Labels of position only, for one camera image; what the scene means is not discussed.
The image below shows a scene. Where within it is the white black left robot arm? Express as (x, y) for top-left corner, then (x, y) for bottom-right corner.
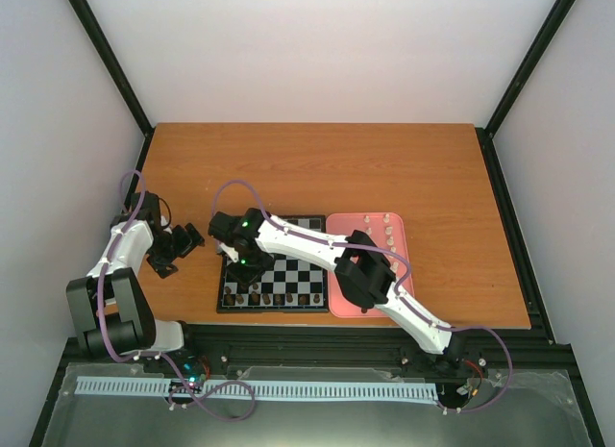
(66, 191), (205, 373)

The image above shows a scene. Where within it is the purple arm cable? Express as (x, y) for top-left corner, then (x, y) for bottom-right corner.
(97, 170), (257, 420)
(211, 179), (514, 415)

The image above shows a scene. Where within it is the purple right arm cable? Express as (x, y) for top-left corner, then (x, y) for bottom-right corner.
(211, 179), (514, 415)

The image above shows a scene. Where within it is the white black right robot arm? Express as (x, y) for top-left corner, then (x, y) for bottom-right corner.
(208, 208), (453, 356)

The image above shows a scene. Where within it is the light blue cable duct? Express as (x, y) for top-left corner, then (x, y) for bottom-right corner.
(74, 376), (438, 405)

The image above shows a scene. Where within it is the black white chess board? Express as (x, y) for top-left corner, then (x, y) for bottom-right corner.
(215, 213), (331, 314)

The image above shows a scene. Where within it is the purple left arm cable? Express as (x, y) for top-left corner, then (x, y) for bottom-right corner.
(97, 170), (257, 420)

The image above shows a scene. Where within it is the black aluminium frame rail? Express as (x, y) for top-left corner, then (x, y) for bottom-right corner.
(57, 321), (576, 385)

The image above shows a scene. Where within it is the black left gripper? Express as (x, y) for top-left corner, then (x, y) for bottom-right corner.
(148, 223), (206, 279)

